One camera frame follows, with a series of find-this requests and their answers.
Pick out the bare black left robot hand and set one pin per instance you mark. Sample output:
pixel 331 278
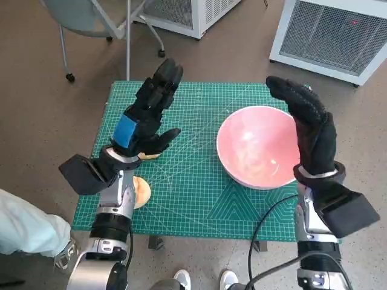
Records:
pixel 148 99

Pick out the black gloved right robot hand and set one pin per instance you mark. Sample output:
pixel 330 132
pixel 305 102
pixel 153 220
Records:
pixel 314 139

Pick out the orange rectangular twisted bread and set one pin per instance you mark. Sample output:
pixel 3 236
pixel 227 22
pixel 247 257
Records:
pixel 151 156

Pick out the pink bowl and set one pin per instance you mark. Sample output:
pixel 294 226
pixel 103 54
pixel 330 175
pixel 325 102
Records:
pixel 251 145

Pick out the round golden bread bun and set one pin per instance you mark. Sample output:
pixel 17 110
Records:
pixel 143 193

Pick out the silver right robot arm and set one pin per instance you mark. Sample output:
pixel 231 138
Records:
pixel 317 250

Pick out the metal pole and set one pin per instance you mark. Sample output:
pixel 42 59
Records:
pixel 128 54

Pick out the green cutting mat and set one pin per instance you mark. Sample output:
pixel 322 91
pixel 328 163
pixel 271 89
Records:
pixel 187 181

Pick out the white mesh cabinet red light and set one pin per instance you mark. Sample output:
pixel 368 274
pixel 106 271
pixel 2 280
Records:
pixel 326 36

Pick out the white cabinet with louvred side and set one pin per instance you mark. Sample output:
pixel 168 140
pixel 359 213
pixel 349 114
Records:
pixel 211 12

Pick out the grey office chair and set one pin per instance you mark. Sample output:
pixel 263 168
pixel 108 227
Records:
pixel 78 15

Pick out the black table leg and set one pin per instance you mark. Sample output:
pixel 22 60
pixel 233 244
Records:
pixel 260 246
pixel 155 243

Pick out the white shoe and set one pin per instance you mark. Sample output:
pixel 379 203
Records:
pixel 182 279
pixel 228 279

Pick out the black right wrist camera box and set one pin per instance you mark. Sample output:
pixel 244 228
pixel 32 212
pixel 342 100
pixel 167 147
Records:
pixel 350 208

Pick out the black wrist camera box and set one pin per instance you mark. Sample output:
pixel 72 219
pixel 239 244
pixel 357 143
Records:
pixel 81 175
pixel 350 208

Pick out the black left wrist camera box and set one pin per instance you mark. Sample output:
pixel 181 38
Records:
pixel 81 175

